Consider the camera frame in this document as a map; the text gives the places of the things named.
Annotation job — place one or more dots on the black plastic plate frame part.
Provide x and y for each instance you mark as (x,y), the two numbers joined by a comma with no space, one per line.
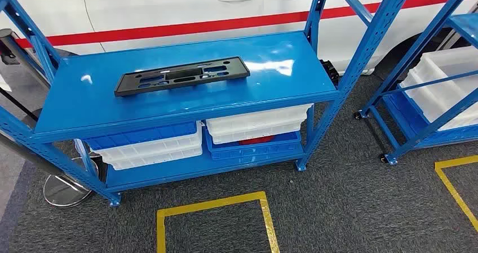
(239,70)

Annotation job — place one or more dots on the blue metal shelf rack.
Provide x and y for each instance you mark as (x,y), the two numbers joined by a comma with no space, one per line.
(224,91)
(467,25)

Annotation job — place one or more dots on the white translucent plastic bin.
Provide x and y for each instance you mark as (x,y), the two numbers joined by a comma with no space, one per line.
(149,152)
(444,91)
(254,126)

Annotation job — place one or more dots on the red item in bin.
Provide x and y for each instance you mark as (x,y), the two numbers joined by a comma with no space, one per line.
(257,140)

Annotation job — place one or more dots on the yellow floor tape square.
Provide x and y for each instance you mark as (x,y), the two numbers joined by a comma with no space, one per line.
(455,162)
(209,205)

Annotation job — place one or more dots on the black ribbed object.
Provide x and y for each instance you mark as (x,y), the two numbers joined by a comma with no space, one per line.
(329,72)

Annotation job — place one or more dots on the black rack caster wheel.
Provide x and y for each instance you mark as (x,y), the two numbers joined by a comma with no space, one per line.
(384,158)
(358,115)

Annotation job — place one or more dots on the white car with red stripe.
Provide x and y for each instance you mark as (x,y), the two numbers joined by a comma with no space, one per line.
(168,5)

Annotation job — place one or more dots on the chrome base stanchion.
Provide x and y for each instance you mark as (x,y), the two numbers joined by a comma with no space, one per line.
(67,191)

